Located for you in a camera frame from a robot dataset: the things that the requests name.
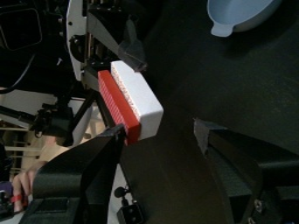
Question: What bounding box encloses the black case with light outline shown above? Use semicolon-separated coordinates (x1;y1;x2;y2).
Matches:
0;5;44;53

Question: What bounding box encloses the white frame plate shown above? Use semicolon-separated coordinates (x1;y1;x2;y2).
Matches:
64;0;89;82

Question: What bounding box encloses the person's hand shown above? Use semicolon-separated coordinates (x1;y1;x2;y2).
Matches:
10;169;40;214

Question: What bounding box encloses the black cable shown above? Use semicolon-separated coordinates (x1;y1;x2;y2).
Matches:
0;52;37;95

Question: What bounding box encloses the black clamp with knob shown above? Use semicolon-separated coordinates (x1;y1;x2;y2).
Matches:
113;185;146;224

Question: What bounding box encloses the black camera on mount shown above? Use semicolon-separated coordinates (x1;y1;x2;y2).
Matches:
29;101;76;148

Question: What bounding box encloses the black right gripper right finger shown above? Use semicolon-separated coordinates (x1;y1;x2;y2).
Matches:
192;117;299;224

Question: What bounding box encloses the light blue bowl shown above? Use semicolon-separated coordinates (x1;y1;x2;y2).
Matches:
205;0;284;39

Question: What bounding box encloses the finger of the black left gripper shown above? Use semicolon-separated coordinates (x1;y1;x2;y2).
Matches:
17;123;128;224

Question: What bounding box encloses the taped black right gripper left finger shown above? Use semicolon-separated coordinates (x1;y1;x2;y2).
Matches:
86;10;149;73

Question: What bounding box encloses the person in beige shirt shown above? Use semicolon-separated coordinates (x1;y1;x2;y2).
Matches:
34;136;72;173

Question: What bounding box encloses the salmon sushi toy red white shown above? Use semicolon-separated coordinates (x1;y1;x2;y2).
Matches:
96;59;164;146

